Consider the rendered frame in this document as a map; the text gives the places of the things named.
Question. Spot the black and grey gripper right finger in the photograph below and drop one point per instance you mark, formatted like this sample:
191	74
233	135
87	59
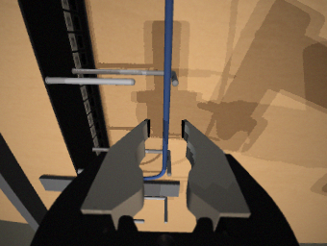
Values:
220	188

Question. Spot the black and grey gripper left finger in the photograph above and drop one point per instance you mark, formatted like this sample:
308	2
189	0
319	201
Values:
110	186

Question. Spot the blue network cable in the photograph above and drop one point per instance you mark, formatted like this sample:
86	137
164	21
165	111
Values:
168	32

